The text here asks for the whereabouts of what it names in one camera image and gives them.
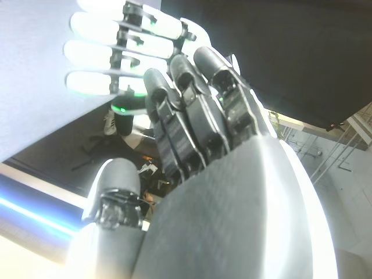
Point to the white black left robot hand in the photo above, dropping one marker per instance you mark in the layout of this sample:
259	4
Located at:
232	218

